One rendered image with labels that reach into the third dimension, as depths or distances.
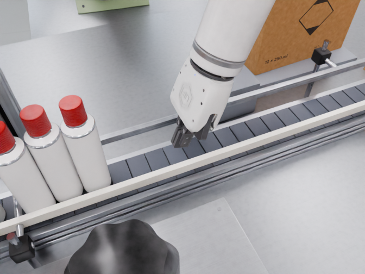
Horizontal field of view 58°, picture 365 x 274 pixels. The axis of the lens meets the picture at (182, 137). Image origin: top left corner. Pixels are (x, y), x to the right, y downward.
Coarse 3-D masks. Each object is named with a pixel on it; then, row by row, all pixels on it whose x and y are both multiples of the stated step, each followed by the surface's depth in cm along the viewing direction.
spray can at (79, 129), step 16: (64, 112) 46; (80, 112) 47; (64, 128) 49; (80, 128) 48; (96, 128) 51; (80, 144) 50; (96, 144) 52; (80, 160) 52; (96, 160) 54; (80, 176) 57; (96, 176) 56
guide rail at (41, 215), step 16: (336, 112) 69; (352, 112) 71; (288, 128) 66; (304, 128) 68; (240, 144) 64; (256, 144) 65; (192, 160) 61; (208, 160) 62; (144, 176) 59; (160, 176) 59; (96, 192) 56; (112, 192) 57; (48, 208) 54; (64, 208) 55; (0, 224) 53; (16, 224) 53; (32, 224) 54
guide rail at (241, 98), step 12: (360, 60) 74; (324, 72) 71; (336, 72) 72; (276, 84) 68; (288, 84) 68; (300, 84) 70; (240, 96) 66; (252, 96) 66; (156, 120) 61; (168, 120) 61; (120, 132) 59; (132, 132) 60; (144, 132) 61
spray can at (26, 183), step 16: (0, 128) 43; (0, 144) 43; (16, 144) 46; (0, 160) 45; (16, 160) 46; (32, 160) 49; (0, 176) 47; (16, 176) 47; (32, 176) 50; (16, 192) 50; (32, 192) 51; (48, 192) 55; (32, 208) 54
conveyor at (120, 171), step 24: (336, 96) 78; (360, 96) 78; (264, 120) 73; (288, 120) 73; (336, 120) 73; (192, 144) 68; (216, 144) 68; (120, 168) 64; (144, 168) 64; (0, 240) 54
